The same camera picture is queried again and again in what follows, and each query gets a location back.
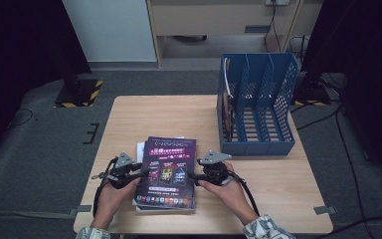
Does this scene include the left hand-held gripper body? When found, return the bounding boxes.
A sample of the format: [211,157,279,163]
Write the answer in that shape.
[105,151,137,190]

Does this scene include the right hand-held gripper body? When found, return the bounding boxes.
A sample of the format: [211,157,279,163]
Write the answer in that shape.
[197,149,237,187]

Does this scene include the white book with picture grid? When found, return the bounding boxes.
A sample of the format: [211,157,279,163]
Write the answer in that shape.
[134,134,197,215]

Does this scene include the purple magazine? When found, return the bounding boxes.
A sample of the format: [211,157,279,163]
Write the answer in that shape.
[132,135,198,211]

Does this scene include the blue file rack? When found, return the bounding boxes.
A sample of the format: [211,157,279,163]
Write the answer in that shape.
[216,52,299,157]

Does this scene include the black magazine with red fan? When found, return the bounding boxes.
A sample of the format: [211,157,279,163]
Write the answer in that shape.
[221,57,237,142]

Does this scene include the person's right hand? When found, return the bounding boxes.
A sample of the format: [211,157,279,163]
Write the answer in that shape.
[197,161,252,219]

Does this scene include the person's left hand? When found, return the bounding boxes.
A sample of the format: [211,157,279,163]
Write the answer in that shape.
[95,177,142,221]

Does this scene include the black stand base yellow stripes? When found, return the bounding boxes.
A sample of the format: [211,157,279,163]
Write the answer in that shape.
[54,78,103,109]
[292,82,332,108]

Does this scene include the white cabinet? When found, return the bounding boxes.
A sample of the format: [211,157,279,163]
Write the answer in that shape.
[62,0,158,64]

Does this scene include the beige desk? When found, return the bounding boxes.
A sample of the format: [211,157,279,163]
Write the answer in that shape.
[145,0,324,69]

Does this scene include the left hand-held gripper cable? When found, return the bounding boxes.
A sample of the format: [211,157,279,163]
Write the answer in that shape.
[92,156,117,217]

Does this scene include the hand-held gripper cable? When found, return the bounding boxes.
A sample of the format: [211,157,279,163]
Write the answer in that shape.
[227,169,262,217]
[92,156,117,217]

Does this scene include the right hand-held gripper cable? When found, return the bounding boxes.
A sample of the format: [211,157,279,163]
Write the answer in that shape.
[227,169,262,217]

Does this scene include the thin black floor cable loop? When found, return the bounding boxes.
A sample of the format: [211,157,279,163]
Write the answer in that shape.
[8,108,34,128]

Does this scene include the short black floor cable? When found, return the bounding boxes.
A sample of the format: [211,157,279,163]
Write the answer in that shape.
[294,109,341,131]

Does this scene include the long black floor cable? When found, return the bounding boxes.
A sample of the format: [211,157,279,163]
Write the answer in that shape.
[334,99,377,239]

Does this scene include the black coiled cable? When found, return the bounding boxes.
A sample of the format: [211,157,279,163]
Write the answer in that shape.
[288,35,310,62]

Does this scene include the thick black floor cable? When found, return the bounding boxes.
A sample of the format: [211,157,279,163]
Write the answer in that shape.
[312,215,382,239]

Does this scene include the black hanging cable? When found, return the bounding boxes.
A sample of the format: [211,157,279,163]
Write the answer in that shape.
[263,4,284,53]

